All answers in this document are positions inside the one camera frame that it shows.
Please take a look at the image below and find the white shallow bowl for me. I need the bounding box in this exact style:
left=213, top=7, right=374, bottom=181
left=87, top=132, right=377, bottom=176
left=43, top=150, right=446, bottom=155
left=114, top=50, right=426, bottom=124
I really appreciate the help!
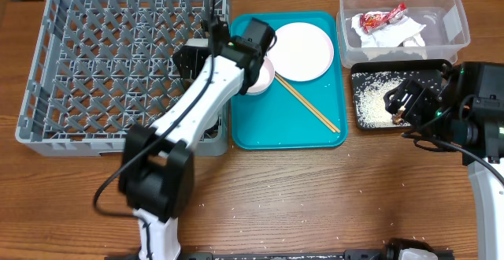
left=246, top=57, right=276, bottom=95

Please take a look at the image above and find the crumpled white paper napkin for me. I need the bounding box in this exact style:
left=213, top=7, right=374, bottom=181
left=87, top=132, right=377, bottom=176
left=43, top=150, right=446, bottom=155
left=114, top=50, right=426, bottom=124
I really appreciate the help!
left=351, top=13, right=426, bottom=48

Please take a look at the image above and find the white rice pile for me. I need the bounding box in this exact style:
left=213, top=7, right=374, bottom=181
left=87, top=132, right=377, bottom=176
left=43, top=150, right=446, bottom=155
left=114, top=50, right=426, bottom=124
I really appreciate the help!
left=352, top=72, right=403, bottom=129

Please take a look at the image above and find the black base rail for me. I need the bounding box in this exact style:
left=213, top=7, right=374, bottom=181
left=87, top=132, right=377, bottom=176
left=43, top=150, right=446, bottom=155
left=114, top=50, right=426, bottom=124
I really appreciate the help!
left=172, top=249, right=454, bottom=260

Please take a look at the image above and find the grey plastic dish rack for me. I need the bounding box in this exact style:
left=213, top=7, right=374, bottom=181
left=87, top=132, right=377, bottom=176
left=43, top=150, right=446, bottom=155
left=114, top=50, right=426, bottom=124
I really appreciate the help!
left=15, top=0, right=230, bottom=156

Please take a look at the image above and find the brown food scrap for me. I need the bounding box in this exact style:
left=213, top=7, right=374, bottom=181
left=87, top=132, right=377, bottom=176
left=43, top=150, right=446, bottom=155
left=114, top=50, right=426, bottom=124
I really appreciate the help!
left=392, top=110, right=405, bottom=125

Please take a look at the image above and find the teal serving tray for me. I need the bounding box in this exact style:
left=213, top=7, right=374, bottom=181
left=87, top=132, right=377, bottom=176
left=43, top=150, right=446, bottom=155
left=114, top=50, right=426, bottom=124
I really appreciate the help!
left=229, top=10, right=349, bottom=151

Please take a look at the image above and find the clear plastic waste bin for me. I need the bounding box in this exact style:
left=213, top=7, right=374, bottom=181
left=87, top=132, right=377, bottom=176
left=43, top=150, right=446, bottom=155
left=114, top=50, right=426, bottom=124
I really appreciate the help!
left=336, top=0, right=471, bottom=69

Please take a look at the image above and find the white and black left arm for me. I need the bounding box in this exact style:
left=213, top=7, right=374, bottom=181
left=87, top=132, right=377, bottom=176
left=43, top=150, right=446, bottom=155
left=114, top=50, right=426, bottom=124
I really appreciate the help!
left=119, top=18, right=276, bottom=259

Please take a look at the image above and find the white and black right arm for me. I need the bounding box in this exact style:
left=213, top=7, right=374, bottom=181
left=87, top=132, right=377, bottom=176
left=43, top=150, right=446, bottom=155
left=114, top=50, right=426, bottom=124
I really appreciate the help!
left=384, top=61, right=503, bottom=259

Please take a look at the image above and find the wooden chopstick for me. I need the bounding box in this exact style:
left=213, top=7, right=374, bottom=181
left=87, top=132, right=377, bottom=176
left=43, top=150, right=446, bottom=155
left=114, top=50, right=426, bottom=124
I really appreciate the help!
left=274, top=74, right=338, bottom=134
left=275, top=72, right=342, bottom=133

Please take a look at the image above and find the black rectangular tray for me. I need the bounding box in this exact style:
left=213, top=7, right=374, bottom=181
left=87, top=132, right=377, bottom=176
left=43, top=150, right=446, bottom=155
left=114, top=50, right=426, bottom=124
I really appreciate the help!
left=350, top=59, right=450, bottom=130

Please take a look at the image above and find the large white round plate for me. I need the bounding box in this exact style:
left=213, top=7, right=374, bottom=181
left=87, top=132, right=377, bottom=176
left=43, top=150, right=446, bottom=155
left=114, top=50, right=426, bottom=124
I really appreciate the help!
left=267, top=22, right=334, bottom=82

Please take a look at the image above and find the red snack wrapper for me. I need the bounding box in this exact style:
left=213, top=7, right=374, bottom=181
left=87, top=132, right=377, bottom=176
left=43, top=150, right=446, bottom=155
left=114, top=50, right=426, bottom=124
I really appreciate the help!
left=359, top=3, right=407, bottom=34

